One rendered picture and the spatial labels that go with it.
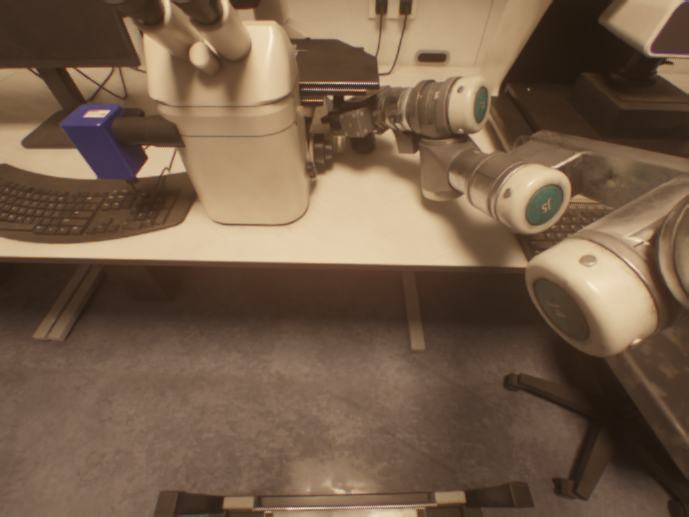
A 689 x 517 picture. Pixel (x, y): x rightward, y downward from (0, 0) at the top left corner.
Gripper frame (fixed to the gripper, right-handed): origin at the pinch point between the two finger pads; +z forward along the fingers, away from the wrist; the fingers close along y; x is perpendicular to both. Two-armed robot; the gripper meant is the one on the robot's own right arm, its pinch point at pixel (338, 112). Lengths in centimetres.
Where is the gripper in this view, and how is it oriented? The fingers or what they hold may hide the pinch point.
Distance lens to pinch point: 72.6
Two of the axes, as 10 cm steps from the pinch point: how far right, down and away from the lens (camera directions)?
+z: -7.1, -2.6, 6.5
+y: 6.5, -5.9, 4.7
